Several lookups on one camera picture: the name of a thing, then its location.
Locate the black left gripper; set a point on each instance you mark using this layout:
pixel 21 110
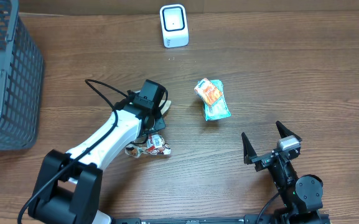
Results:
pixel 158 125

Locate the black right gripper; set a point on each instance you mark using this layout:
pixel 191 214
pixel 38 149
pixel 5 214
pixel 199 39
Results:
pixel 268 157

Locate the beige red snack bag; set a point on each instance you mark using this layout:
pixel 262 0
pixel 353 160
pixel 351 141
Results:
pixel 153 144

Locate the teal tissue packet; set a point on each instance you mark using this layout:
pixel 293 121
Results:
pixel 220 109

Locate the small orange box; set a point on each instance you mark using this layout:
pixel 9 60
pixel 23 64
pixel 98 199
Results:
pixel 208 92

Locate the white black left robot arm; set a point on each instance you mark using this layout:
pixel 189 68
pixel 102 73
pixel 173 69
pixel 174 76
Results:
pixel 69 184

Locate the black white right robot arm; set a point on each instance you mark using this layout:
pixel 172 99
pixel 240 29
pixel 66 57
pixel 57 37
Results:
pixel 298 199

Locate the white barcode scanner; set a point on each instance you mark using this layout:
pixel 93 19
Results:
pixel 174 26

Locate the grey plastic mesh basket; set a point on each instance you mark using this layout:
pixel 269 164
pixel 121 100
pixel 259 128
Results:
pixel 21 79

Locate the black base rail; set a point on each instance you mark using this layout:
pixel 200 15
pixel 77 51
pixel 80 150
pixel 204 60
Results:
pixel 198 220

